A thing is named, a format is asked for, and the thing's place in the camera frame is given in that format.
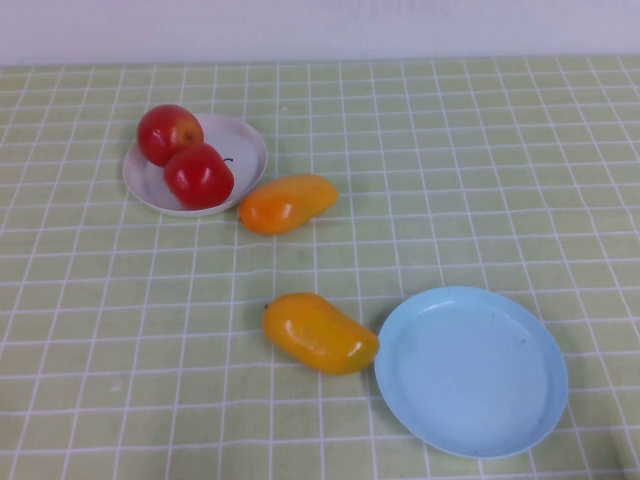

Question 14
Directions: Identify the red apple with yellow blush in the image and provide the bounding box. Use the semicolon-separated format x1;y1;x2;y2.
137;103;205;168

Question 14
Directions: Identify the light blue round plate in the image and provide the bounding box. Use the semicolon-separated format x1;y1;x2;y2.
373;285;570;460

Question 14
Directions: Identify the yellow mango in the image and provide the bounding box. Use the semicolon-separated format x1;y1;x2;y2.
262;292;381;377

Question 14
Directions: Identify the red apple with dark stem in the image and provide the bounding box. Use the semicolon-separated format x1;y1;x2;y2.
163;143;235;211

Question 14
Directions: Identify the white round plate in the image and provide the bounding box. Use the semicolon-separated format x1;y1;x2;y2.
122;112;270;217

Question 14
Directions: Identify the green checked tablecloth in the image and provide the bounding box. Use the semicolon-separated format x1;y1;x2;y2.
0;55;640;480

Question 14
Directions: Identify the orange mango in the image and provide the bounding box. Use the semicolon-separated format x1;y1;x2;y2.
238;173;340;236

